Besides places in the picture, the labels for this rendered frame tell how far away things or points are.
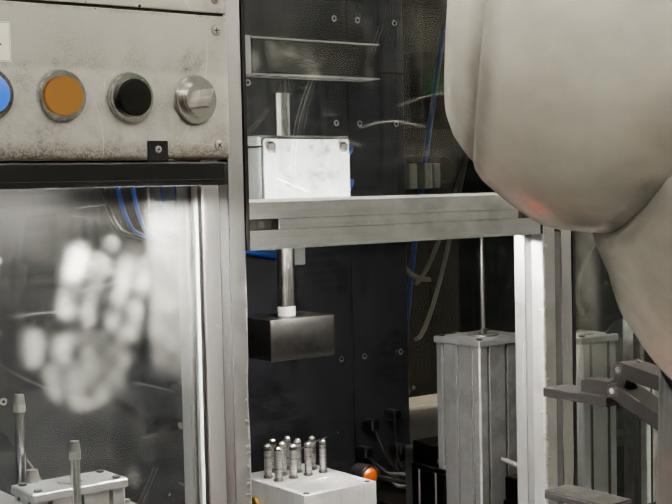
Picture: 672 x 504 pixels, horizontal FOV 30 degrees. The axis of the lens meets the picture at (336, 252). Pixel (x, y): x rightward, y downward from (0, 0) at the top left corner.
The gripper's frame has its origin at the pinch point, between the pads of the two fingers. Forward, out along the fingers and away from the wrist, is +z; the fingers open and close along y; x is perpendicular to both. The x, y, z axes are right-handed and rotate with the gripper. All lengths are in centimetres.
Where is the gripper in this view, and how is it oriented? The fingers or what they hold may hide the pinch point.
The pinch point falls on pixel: (578, 445)
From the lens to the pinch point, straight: 107.9
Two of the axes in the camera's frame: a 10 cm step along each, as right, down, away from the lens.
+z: -6.0, -0.3, 8.0
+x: -8.0, 0.5, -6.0
